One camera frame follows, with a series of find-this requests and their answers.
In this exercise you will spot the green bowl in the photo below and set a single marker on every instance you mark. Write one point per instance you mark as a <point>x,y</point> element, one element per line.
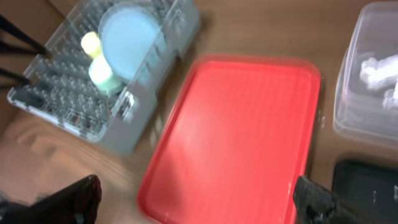
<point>103,77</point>

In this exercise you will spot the black tray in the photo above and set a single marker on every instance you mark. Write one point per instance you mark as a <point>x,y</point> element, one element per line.
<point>370,188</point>

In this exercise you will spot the white napkin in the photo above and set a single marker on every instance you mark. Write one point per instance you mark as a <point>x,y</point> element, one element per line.
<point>378,74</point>

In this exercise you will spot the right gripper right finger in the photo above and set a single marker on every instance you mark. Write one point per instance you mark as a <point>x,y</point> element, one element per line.
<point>317,205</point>

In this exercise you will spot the grey dishwasher rack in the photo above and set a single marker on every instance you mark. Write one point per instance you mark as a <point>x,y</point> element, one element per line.
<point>60,89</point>

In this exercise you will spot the light blue plate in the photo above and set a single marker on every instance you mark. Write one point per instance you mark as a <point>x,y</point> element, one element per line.
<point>130,36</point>

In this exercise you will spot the yellow plastic cup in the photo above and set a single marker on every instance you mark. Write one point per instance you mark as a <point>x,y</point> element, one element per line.
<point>91,44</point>

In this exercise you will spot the clear plastic bin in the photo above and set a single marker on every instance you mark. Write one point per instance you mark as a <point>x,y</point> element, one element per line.
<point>358,112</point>

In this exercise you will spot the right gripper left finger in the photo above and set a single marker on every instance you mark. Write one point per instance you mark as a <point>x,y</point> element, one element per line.
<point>76,204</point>

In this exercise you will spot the red plastic tray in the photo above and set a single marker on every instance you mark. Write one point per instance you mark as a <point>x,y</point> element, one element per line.
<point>234,144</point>

